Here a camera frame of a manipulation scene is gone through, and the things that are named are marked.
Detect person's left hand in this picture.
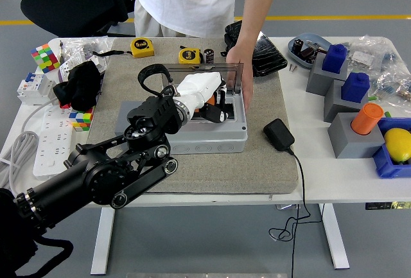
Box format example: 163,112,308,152
225,44,255,112

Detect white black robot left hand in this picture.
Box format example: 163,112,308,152
175,71,232,125

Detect orange cylinder battery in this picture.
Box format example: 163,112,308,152
350,103,385,136
192,93,218,119

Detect grey junction box with lid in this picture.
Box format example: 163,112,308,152
159,62,249,155

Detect glossy black pouch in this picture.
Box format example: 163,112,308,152
223,21,289,78

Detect yellow tape measure chrome face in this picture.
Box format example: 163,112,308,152
178,46,203,64

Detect blue-grey oval tray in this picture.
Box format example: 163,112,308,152
288,32,331,69

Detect black office chair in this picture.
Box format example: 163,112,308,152
19,0,138,38

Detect grey block holder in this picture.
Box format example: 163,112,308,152
323,78,370,123
305,52,349,96
327,112,386,159

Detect black power adapter plug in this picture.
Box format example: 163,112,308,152
263,117,295,152

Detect grey block with round hole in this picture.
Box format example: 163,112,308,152
114,100,161,137

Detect clear plastic bag with parts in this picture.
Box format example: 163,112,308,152
57,37,115,76

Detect grey-brown mat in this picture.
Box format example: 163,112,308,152
86,37,299,195

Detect blue bottle-shaped block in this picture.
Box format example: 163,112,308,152
340,72,371,103
322,44,348,74

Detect colourful puzzle cube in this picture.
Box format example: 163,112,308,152
30,43,62,73
69,106,96,133

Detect black cloth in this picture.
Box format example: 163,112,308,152
53,61,103,112

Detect clear bags of components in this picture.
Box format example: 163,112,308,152
345,35,411,109

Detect white blue circuit breaker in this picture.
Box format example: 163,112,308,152
16,71,58,107

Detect white power strip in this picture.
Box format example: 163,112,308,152
33,106,77,181

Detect yellow lemon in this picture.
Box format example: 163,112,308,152
384,128,411,164

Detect blue plastic bin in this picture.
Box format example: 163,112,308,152
372,117,411,179

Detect white table leg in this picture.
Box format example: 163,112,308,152
317,203,350,271
90,207,116,275

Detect black table control panel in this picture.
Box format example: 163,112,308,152
365,201,411,211

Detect yellow tape measure with strap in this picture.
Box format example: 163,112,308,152
92,38,155,59

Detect black adapter cord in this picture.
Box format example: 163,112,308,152
268,148,313,278

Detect white power cable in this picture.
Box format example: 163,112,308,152
0,100,56,192

